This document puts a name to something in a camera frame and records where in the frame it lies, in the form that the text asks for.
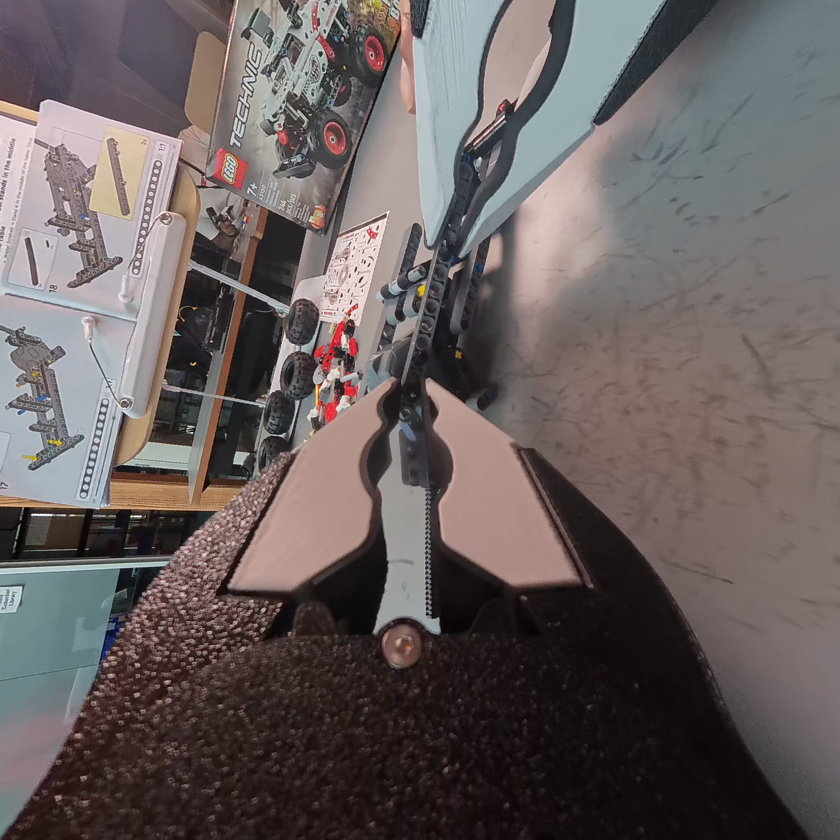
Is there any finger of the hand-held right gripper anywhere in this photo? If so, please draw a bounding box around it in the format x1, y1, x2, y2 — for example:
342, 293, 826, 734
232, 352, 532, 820
413, 0, 561, 240
464, 0, 666, 246

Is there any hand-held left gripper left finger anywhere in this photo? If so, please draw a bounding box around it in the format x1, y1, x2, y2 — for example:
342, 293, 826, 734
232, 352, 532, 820
226, 378, 401, 602

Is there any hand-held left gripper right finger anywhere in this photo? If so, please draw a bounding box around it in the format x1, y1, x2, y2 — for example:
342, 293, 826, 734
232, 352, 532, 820
423, 378, 588, 598

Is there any pile of red white bricks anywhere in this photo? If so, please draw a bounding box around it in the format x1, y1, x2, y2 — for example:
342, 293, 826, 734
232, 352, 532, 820
309, 309, 370, 424

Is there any grey toy brick chassis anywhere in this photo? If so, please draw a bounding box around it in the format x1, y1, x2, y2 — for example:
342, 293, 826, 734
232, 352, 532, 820
378, 99, 515, 454

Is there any grey desk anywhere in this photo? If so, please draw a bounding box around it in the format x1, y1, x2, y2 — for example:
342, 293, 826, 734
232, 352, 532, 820
243, 0, 840, 840

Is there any wooden table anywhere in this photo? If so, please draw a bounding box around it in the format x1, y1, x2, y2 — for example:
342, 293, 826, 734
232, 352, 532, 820
0, 197, 270, 513

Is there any toy truck cardboard box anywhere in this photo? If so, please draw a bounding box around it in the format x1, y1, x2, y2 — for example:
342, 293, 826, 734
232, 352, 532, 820
206, 0, 401, 235

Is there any white sticker sheet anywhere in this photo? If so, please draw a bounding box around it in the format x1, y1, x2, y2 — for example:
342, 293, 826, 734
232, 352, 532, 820
319, 213, 391, 322

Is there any white and wooden book stand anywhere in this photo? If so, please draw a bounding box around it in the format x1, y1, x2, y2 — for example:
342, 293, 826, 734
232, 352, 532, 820
79, 164, 329, 473

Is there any building instruction booklet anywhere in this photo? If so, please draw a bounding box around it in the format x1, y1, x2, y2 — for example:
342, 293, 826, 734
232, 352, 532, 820
0, 101, 182, 509

